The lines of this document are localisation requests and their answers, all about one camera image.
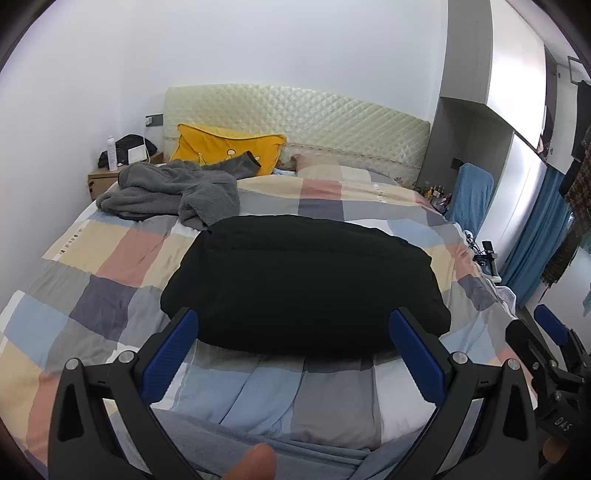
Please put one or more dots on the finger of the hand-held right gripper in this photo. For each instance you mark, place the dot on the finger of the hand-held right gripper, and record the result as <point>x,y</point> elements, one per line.
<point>526,341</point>
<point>551,323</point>

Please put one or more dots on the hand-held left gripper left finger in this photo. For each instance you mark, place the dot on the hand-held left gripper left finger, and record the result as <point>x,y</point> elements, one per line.
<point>168,360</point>

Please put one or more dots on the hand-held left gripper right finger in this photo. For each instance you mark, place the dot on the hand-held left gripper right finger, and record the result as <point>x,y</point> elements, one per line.
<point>418,360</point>

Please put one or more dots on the black padded jacket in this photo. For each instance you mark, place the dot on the black padded jacket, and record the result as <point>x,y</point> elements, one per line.
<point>300,286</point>

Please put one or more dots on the person's left hand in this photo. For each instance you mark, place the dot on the person's left hand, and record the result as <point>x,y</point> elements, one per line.
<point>251,464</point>

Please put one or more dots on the blue curtain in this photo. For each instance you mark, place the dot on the blue curtain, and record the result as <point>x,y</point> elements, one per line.
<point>535,240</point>

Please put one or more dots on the black tripod device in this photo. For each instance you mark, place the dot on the black tripod device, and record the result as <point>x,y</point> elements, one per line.
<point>488,253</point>

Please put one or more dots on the brown patterned hanging garment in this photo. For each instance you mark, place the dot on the brown patterned hanging garment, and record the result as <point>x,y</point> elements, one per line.
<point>570,221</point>

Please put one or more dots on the checked pastel blanket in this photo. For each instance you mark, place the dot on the checked pastel blanket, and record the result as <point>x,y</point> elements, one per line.
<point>92,286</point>

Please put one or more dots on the blue towel on chair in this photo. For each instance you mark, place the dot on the blue towel on chair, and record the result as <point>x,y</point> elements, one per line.
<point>471,194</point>

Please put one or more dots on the person's grey clothing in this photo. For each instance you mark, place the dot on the person's grey clothing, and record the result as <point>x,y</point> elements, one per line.
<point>300,461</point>

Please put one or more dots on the cluster of small bottles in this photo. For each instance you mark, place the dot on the cluster of small bottles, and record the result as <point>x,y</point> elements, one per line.
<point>434,194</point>

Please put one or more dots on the grey fleece garment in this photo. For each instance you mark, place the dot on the grey fleece garment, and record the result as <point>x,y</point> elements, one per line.
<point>161,189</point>

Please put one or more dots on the wooden nightstand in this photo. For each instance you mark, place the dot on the wooden nightstand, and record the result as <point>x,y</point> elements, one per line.
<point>104,180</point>

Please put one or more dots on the black hanging garment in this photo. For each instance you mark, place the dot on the black hanging garment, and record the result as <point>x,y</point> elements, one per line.
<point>581,124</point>

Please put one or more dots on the small white box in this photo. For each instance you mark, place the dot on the small white box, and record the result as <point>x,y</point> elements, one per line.
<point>137,154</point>

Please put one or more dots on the white spray bottle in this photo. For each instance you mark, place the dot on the white spray bottle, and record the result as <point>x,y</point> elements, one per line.
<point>111,154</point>

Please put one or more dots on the yellow pillow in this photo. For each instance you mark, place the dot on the yellow pillow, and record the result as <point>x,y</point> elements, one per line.
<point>217,145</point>

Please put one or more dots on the black bag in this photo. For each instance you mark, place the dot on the black bag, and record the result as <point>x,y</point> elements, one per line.
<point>129,142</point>

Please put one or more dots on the pink pillow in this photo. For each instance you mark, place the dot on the pink pillow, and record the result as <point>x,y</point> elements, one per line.
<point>314,160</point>

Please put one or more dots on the white overhead cabinet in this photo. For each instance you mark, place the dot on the white overhead cabinet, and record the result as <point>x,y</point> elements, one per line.
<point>517,69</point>

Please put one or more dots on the cream quilted headboard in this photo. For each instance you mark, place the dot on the cream quilted headboard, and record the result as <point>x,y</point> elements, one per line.
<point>323,120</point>

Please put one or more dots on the small wall picture frame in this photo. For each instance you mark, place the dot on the small wall picture frame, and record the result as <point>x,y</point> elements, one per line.
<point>574,69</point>

